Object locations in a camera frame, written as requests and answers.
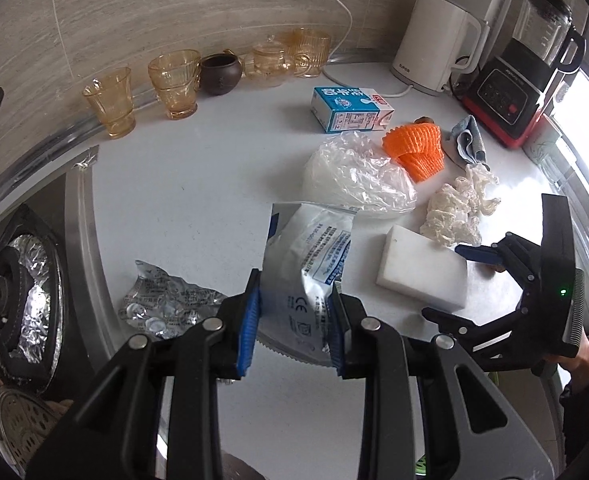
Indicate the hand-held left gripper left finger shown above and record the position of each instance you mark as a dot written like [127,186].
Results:
[249,320]

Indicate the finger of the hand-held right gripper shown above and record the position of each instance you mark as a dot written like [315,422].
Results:
[474,253]
[464,328]

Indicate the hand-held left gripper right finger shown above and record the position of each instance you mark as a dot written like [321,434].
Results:
[335,330]

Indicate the white disposable gloves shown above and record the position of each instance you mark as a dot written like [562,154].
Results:
[452,210]

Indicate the white foam block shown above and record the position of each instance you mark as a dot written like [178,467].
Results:
[419,265]

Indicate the white and blue mask package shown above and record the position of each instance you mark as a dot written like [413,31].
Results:
[304,255]

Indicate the silver blister pack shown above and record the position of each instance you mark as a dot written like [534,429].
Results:
[169,300]

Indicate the orange foam fruit net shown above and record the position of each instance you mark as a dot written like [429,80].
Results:
[414,147]

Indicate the translucent plastic bag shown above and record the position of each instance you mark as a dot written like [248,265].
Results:
[354,175]

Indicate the blue and white milk carton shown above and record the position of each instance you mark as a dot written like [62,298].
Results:
[347,107]

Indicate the person's right forearm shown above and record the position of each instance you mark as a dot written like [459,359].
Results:
[586,390]

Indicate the blue dish cloth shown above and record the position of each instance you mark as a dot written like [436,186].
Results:
[467,140]

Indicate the green patterned cup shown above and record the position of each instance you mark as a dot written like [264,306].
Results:
[541,142]

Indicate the red and black blender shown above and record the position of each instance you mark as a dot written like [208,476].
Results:
[509,90]

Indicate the stainless steel cooktop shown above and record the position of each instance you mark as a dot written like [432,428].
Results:
[82,240]

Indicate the white electric kettle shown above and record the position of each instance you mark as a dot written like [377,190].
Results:
[429,40]

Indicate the stove burner with foil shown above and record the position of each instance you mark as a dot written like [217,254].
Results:
[29,290]

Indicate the perforated metal lid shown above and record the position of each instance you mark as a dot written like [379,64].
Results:
[29,430]

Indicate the amber glass cup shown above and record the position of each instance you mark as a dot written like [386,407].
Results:
[175,85]
[109,105]

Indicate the dark brown ceramic cup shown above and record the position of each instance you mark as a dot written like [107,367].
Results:
[220,75]

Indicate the amber glass teapot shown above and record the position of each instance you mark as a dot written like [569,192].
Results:
[268,62]

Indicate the amber ribbed glass mug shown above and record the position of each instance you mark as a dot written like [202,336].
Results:
[312,52]

